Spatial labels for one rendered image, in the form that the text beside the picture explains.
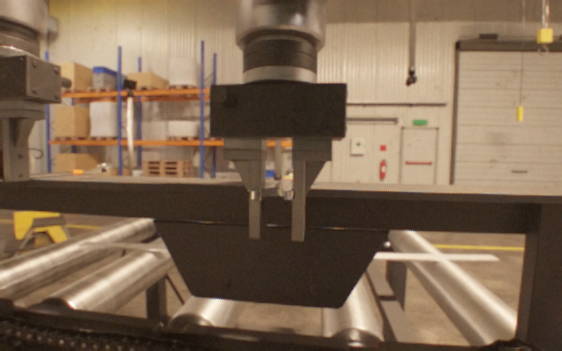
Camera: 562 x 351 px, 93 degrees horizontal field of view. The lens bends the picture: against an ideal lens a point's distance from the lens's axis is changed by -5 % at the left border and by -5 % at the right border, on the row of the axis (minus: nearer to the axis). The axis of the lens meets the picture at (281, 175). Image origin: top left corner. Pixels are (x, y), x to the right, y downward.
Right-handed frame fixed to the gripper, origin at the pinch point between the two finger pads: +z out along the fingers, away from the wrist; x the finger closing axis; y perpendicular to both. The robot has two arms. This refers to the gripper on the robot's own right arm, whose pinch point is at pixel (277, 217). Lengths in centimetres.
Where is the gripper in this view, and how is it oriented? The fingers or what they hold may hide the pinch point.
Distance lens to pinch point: 29.9
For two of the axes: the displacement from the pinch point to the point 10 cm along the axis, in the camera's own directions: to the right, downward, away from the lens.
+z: -0.2, 10.0, 0.7
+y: -1.3, 0.7, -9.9
